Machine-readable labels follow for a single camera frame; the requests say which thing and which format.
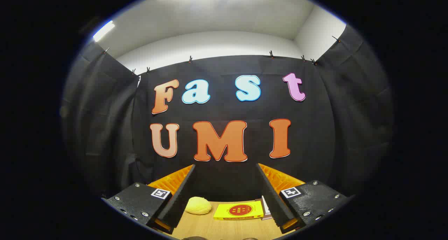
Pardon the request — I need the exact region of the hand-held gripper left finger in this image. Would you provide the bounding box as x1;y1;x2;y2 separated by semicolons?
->
101;164;196;234

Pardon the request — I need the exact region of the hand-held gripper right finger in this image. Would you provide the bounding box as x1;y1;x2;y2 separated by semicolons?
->
256;163;355;234

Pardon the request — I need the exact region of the yellow plush bun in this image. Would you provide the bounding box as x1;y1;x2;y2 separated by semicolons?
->
185;197;212;215

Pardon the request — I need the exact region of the yellow book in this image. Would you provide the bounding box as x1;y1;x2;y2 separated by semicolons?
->
213;200;264;220

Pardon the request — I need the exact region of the row of cloth clips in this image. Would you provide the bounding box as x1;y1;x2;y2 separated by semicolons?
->
103;35;342;75

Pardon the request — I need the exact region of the ceiling light panel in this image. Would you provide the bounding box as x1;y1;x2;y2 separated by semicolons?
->
92;20;116;42

